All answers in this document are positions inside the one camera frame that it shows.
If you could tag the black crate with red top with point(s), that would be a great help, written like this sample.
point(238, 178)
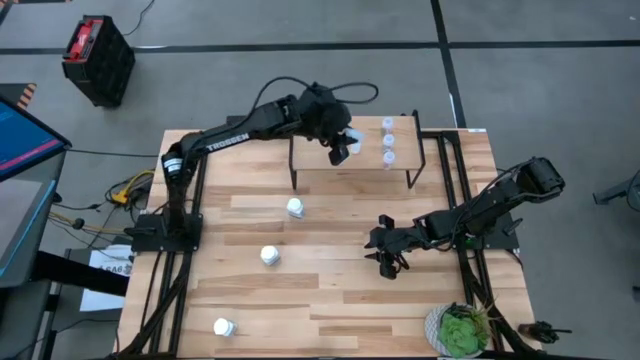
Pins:
point(105, 65)

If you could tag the black aluminium rig frame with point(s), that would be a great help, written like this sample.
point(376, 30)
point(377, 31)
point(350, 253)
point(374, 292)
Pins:
point(452, 136)

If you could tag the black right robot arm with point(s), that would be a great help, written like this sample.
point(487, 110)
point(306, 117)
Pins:
point(500, 200)

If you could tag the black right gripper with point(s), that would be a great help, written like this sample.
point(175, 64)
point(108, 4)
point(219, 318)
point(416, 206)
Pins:
point(400, 239)

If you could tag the black desk base beam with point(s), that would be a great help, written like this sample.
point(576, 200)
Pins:
point(80, 272)

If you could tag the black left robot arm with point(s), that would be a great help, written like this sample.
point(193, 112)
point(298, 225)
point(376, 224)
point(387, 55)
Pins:
point(225, 140)

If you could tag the blue-screen monitor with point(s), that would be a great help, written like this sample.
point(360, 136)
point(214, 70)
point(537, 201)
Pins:
point(25, 135)

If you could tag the black stand leg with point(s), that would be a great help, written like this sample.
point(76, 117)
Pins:
point(620, 191)

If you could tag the white paper sheet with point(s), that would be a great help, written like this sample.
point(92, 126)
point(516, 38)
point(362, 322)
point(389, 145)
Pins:
point(102, 300)

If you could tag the white melatonin bottle blue label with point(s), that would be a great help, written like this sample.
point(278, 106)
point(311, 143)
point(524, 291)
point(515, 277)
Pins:
point(295, 206)
point(223, 327)
point(270, 254)

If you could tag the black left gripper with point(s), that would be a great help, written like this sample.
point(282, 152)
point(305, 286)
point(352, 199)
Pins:
point(325, 117)

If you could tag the hazard-striped black platform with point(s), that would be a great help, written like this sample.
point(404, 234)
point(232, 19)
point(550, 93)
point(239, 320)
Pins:
point(15, 95)

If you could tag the small black tool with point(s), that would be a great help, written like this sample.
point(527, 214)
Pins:
point(537, 331)

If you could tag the green succulent in white pot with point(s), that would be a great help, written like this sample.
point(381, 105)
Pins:
point(457, 332)

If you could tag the wooden shelf with black legs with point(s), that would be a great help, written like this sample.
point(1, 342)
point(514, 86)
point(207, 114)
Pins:
point(310, 160)

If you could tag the grey desk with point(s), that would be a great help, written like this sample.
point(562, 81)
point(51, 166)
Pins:
point(20, 225)

